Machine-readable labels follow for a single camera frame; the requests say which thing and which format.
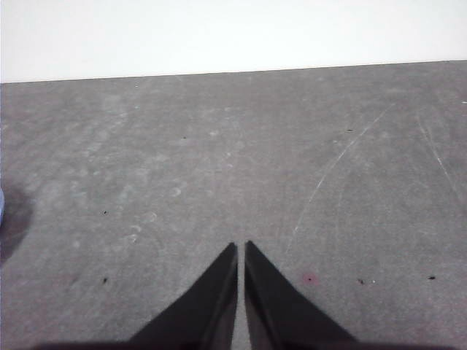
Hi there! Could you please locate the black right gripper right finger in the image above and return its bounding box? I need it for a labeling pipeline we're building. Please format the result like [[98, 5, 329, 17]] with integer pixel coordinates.
[[243, 239, 358, 343]]

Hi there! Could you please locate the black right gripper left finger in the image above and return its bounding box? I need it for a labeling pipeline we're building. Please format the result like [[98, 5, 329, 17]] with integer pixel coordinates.
[[129, 241, 239, 343]]

